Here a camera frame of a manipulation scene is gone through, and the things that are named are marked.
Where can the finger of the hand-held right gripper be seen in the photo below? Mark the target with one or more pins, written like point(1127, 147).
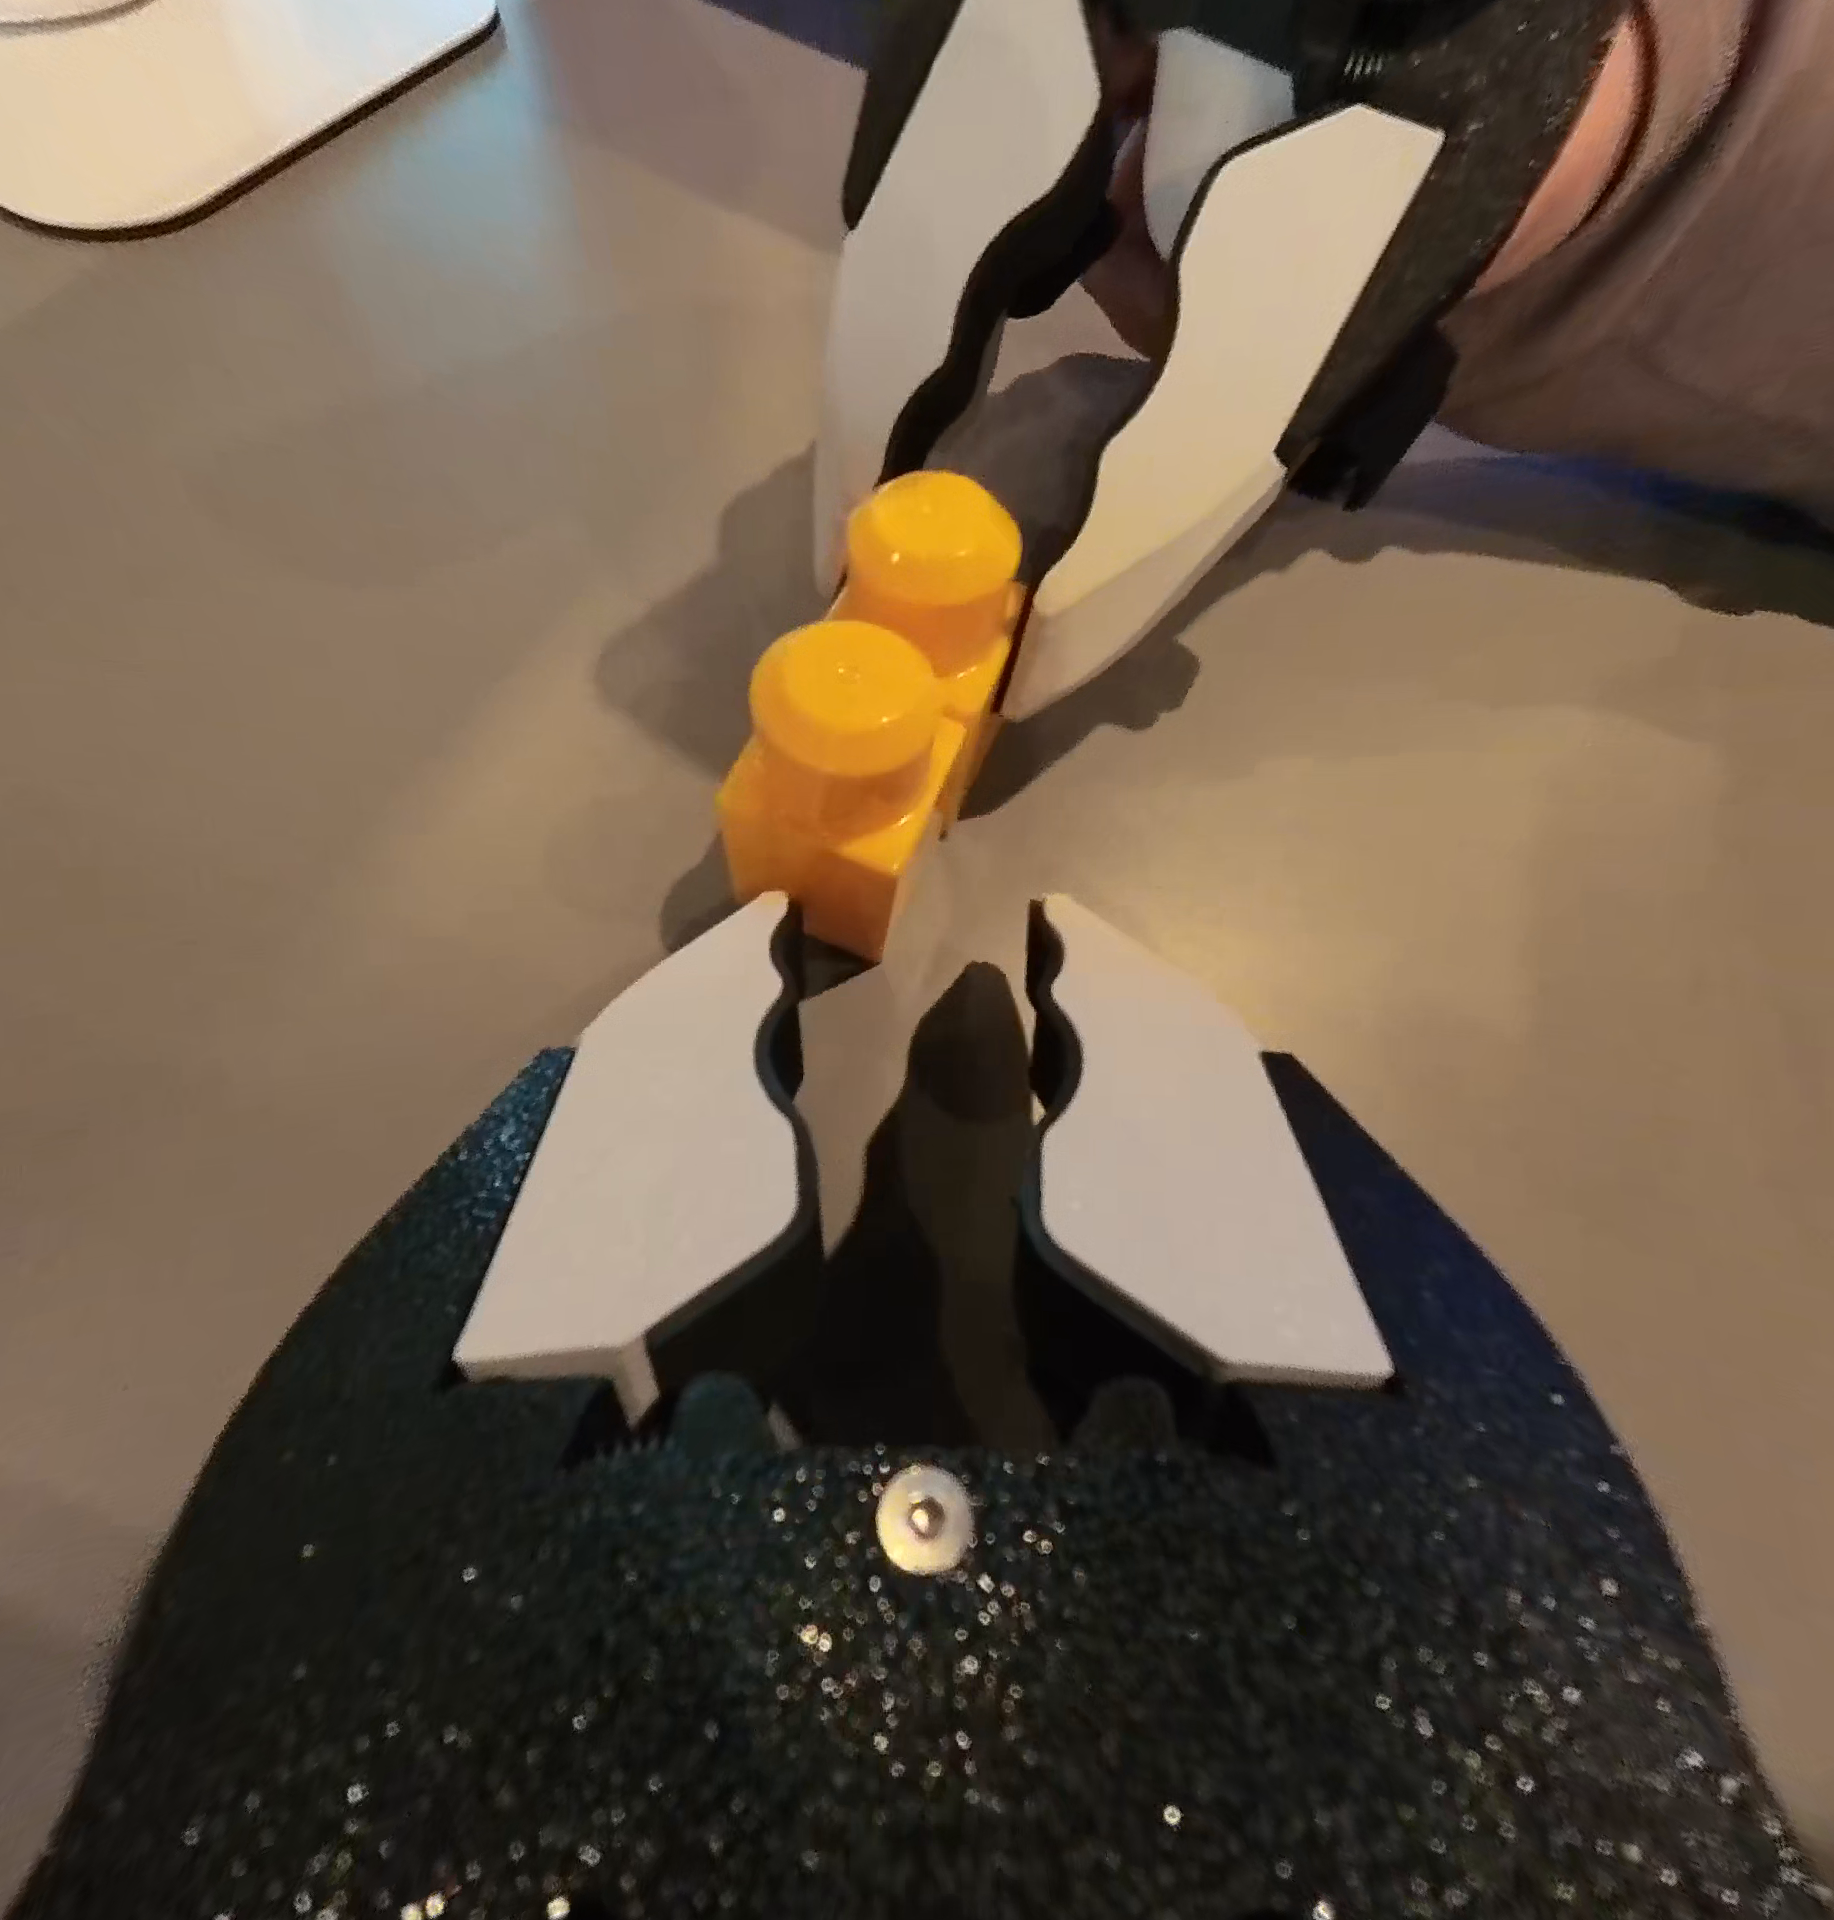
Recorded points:
point(1278, 286)
point(948, 195)

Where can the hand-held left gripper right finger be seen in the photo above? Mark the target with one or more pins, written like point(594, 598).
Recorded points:
point(1186, 1186)

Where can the white table mat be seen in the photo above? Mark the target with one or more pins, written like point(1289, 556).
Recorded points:
point(212, 105)

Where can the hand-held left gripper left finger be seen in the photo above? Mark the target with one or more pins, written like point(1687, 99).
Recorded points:
point(648, 1171)

